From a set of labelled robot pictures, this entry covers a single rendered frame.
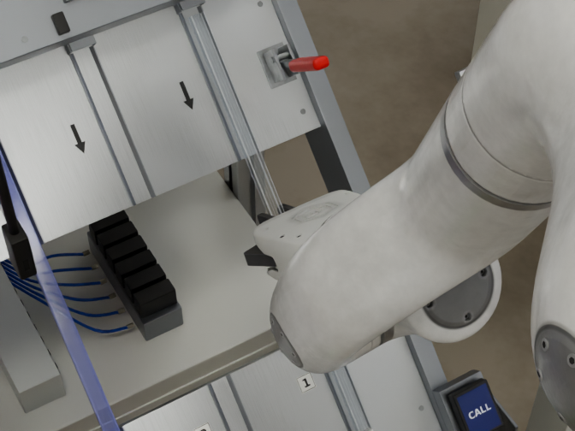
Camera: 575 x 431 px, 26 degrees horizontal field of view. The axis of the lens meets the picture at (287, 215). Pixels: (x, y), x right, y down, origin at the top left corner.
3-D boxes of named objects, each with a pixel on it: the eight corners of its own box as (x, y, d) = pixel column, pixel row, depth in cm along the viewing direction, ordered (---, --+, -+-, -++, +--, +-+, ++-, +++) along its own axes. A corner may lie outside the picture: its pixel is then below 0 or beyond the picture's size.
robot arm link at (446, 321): (339, 333, 100) (432, 279, 103) (419, 373, 88) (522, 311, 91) (300, 240, 98) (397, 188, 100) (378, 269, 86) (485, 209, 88)
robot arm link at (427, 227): (399, 292, 66) (304, 405, 94) (629, 160, 71) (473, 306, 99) (310, 153, 68) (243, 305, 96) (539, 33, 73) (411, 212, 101)
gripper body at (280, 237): (400, 188, 103) (340, 174, 113) (293, 237, 100) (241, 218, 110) (424, 270, 105) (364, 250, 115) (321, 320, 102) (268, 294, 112)
